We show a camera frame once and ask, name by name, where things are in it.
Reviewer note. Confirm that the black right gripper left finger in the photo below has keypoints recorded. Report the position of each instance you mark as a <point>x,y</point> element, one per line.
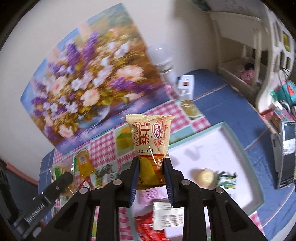
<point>75,219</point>

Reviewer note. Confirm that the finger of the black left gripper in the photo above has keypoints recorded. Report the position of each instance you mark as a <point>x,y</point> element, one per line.
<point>52,192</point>

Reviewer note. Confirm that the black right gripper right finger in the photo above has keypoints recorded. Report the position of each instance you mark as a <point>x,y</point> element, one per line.
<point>227,220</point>

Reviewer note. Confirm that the yellow clear cake packet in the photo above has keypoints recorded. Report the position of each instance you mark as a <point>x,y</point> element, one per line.
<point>83,167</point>

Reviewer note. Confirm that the green mung bean biscuit packet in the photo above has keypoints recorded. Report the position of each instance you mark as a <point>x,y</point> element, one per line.
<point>227,180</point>

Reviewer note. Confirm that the yellow jelly cup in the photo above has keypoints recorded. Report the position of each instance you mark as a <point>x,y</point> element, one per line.
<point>205,178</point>

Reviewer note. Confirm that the white green cracker packet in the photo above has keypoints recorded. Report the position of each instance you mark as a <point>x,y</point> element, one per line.
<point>104,179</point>

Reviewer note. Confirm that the red flower snack packet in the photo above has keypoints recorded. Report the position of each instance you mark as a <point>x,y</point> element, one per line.
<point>143,225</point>

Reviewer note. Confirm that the purple swiss roll packet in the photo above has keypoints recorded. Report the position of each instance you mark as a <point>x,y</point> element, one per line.
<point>145,199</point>

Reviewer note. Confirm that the beige swiss roll packet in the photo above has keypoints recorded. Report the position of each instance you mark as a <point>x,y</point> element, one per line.
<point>151,137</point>

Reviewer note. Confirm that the red white milk biscuit packet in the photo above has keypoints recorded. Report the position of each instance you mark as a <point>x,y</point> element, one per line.
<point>86,183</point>

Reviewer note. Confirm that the white snack packet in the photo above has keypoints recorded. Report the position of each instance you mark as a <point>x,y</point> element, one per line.
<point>164,215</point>

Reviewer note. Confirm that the white teal-rimmed tray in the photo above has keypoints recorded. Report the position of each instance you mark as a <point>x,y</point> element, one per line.
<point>216,148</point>

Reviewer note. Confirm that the cluttered basket of items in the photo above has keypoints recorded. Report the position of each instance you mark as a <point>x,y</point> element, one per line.
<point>283,139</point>

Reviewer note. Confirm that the checkered picture tablecloth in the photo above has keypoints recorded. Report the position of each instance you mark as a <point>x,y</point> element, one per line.
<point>113,150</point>

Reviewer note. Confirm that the flower painting canvas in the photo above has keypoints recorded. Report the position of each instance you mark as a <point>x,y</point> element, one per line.
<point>91,80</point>

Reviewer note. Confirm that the white shelf unit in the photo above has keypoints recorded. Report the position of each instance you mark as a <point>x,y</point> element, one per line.
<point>267,44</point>

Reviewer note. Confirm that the white bulb socket lamp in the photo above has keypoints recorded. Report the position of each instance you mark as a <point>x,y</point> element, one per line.
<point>161,58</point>

